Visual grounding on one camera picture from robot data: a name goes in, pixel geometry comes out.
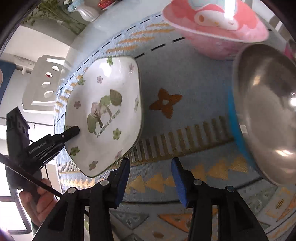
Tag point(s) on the small steel bowl pink outside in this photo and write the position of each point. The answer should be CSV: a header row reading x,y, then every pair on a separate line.
x,y
290,49

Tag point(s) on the large steel bowl blue outside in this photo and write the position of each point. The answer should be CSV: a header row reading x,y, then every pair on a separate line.
x,y
262,111

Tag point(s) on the white tree plate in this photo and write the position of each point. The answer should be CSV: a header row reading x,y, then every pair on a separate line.
x,y
106,105

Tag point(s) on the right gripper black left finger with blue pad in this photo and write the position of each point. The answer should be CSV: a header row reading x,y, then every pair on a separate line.
x,y
66,220

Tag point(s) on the white chair far left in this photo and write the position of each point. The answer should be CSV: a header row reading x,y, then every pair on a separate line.
x,y
40,92

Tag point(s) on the person's left hand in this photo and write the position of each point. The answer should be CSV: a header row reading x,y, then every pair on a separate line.
x,y
38,212

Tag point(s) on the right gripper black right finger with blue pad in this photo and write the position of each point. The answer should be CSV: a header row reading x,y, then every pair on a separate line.
x,y
236,221

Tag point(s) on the glass vase green stems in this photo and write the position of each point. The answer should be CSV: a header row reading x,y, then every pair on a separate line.
x,y
55,12

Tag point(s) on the white ribbed flower vase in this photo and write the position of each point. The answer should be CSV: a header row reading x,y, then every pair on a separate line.
x,y
87,13

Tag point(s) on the patterned blue table mat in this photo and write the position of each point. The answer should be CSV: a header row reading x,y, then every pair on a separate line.
x,y
184,97

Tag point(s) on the pink cartoon bowl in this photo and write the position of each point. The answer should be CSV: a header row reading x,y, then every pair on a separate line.
x,y
217,29

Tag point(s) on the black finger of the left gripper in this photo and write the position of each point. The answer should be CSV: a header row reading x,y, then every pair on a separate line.
x,y
67,134

